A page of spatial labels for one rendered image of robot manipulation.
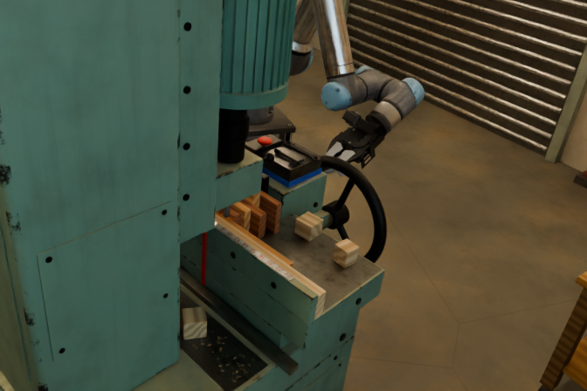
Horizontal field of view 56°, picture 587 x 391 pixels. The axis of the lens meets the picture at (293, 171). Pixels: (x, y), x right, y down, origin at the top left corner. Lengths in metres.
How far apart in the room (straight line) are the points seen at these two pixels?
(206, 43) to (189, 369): 0.52
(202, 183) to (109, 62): 0.28
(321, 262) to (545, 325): 1.63
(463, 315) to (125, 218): 1.86
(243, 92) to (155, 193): 0.20
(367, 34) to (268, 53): 3.95
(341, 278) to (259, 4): 0.49
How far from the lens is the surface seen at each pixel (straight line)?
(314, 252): 1.04
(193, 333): 1.00
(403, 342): 2.22
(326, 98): 1.44
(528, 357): 2.36
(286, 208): 1.12
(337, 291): 0.97
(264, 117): 1.69
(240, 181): 0.96
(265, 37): 0.81
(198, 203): 0.86
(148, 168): 0.71
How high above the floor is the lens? 1.53
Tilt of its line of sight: 29 degrees down
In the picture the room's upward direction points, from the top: 7 degrees clockwise
